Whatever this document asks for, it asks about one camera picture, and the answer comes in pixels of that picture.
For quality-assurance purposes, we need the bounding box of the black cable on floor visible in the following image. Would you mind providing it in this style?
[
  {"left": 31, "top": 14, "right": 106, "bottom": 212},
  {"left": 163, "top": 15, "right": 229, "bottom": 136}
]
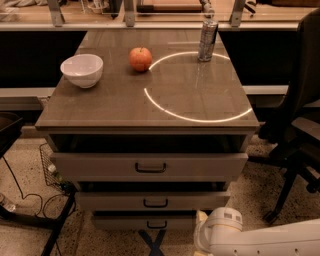
[{"left": 2, "top": 155, "right": 75, "bottom": 219}]

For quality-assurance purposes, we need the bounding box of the black stand with tray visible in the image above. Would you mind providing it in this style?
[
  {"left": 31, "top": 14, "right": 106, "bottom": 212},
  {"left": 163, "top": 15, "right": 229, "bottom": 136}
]
[{"left": 0, "top": 111, "right": 77, "bottom": 256}]

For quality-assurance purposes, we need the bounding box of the black office chair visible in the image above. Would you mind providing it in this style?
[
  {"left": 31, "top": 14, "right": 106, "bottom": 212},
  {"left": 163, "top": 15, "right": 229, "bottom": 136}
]
[{"left": 249, "top": 8, "right": 320, "bottom": 223}]

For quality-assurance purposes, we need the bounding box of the white ceramic bowl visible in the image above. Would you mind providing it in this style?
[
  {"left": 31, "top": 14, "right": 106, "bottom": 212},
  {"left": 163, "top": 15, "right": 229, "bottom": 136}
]
[{"left": 60, "top": 54, "right": 104, "bottom": 88}]

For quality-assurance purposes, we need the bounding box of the red apple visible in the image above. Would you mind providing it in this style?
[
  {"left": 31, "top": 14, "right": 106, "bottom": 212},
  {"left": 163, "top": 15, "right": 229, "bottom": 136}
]
[{"left": 129, "top": 47, "right": 152, "bottom": 72}]

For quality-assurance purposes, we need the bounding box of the silver drink can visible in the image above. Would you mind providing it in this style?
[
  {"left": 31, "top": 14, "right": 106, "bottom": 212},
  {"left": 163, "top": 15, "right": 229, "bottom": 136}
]
[{"left": 198, "top": 20, "right": 218, "bottom": 62}]

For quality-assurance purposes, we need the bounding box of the wire mesh basket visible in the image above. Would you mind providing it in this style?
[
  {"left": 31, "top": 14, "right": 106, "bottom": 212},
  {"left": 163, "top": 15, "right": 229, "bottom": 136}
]
[{"left": 39, "top": 143, "right": 65, "bottom": 193}]

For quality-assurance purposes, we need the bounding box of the grey top drawer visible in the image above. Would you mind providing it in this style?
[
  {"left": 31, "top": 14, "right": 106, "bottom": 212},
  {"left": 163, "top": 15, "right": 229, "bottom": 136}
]
[{"left": 51, "top": 153, "right": 248, "bottom": 182}]

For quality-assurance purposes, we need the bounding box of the grey middle drawer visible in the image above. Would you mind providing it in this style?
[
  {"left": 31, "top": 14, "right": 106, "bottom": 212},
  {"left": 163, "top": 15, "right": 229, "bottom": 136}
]
[{"left": 76, "top": 192, "right": 230, "bottom": 211}]

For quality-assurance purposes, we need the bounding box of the clear plastic bottle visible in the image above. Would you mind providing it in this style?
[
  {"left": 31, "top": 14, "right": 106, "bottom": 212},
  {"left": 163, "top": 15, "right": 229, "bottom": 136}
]
[{"left": 0, "top": 193, "right": 16, "bottom": 212}]

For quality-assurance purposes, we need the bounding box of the grey drawer cabinet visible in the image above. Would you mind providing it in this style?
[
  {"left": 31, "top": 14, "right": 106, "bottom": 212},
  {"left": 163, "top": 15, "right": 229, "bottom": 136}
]
[{"left": 36, "top": 29, "right": 258, "bottom": 217}]

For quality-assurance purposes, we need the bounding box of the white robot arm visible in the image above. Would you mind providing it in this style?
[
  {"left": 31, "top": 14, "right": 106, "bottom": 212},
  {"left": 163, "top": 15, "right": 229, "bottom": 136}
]
[{"left": 194, "top": 207, "right": 320, "bottom": 256}]

